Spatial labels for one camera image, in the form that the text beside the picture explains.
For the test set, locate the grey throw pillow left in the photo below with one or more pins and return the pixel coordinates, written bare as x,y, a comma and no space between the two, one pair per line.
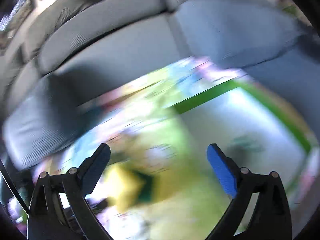
46,122

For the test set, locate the grey throw pillow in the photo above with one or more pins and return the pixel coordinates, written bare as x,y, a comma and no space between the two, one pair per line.
236,35
46,122

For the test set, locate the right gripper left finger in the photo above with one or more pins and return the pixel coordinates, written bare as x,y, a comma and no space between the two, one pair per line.
47,220

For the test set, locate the colourful cartoon bed sheet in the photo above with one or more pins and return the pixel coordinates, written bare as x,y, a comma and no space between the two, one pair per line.
143,130

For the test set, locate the grey throw pillow right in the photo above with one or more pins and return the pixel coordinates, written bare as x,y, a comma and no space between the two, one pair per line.
236,35

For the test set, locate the green white cardboard box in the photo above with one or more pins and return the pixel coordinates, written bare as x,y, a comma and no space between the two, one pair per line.
256,128

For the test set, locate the grey sofa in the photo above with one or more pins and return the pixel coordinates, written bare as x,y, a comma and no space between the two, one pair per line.
96,46

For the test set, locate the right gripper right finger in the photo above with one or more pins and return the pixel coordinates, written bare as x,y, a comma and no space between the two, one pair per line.
271,218

